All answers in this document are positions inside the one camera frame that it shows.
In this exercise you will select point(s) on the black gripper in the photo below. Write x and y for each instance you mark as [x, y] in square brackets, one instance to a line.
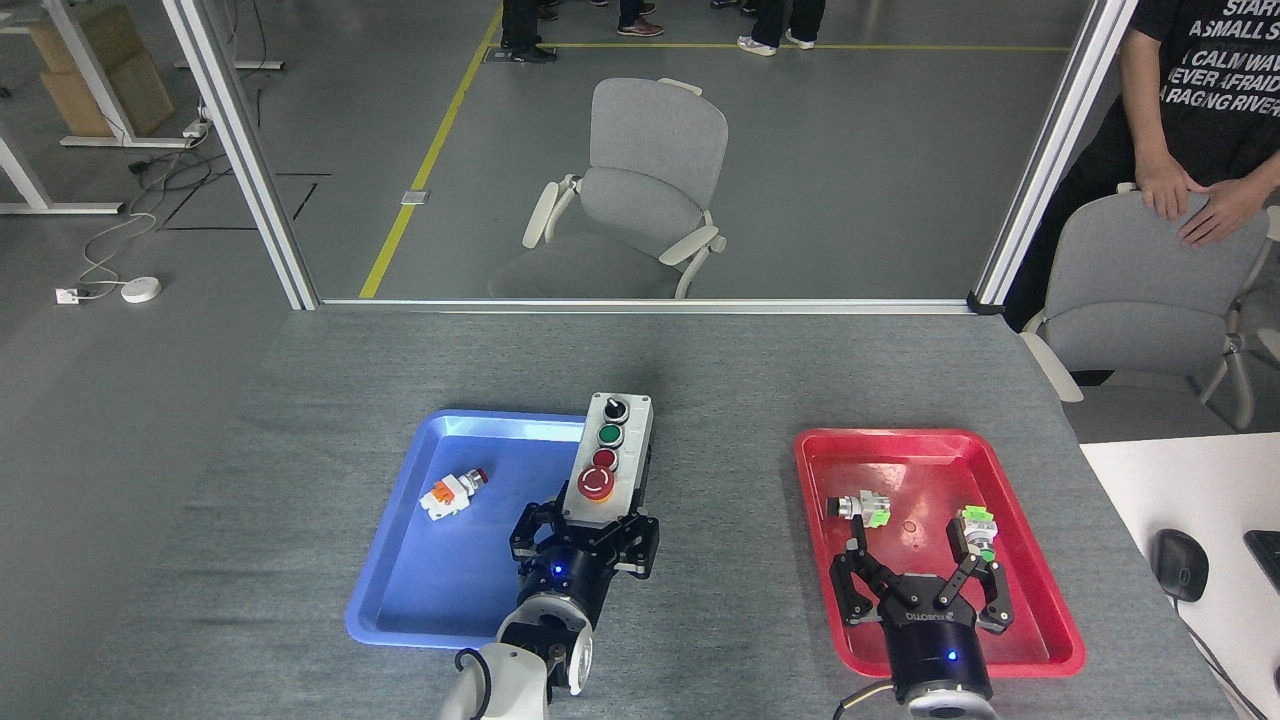
[935, 645]
[565, 580]

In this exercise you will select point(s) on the grey four-button control box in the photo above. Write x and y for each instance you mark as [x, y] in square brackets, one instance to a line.
[630, 460]

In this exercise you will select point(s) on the large cardboard box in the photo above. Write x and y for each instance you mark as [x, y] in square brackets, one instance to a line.
[130, 100]

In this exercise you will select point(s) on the small cardboard box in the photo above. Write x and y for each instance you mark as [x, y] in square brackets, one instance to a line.
[90, 40]

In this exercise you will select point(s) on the person's right hand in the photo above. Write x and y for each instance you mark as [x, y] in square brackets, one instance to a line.
[1160, 190]

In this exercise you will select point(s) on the person's left hand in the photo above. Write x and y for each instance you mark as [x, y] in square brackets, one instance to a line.
[1235, 205]

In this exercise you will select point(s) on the red plastic tray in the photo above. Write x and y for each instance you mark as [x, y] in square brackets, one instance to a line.
[930, 470]

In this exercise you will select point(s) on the blue plastic tray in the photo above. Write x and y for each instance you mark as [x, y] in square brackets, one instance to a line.
[450, 580]

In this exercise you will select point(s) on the black computer mouse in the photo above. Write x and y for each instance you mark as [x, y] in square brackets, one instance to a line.
[1180, 565]

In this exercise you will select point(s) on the white side table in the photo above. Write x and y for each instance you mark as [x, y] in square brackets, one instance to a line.
[1200, 480]

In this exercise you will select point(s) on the black keyboard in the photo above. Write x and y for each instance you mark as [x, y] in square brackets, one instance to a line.
[1268, 555]

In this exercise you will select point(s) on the grey office chair white arms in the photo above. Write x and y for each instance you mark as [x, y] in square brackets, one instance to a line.
[1150, 290]
[650, 190]

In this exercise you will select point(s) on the metal floor plate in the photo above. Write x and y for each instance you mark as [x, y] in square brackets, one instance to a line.
[415, 197]

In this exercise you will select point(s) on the white round floor device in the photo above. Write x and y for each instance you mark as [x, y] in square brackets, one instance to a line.
[141, 289]

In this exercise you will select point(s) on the person with brown shoes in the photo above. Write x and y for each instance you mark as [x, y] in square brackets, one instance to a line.
[638, 25]

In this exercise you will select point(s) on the person with black shoes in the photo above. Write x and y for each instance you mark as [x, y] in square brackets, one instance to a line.
[522, 25]

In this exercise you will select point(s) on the person with white shoes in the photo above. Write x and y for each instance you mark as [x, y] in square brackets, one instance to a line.
[775, 25]

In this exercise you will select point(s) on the person in printed shirt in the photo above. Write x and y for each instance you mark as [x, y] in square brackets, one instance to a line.
[1220, 120]

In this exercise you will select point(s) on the white power strip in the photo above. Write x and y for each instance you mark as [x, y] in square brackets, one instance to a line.
[195, 128]

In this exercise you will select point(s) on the green-head push button switch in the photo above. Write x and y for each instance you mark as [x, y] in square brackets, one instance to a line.
[977, 520]

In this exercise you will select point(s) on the black-head switch green block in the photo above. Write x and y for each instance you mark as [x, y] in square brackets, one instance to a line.
[862, 509]

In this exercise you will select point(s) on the orange white red-head switch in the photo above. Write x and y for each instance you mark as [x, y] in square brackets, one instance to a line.
[447, 497]

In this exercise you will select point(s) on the silver aluminium rail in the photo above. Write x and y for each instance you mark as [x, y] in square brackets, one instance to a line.
[650, 305]

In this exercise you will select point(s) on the silver aluminium post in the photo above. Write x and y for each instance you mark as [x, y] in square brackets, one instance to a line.
[245, 150]
[1050, 160]

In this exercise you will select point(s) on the white wall socket plug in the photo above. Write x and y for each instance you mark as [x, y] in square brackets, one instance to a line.
[67, 296]

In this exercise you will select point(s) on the white desk frame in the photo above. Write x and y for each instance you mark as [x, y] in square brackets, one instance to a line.
[90, 75]

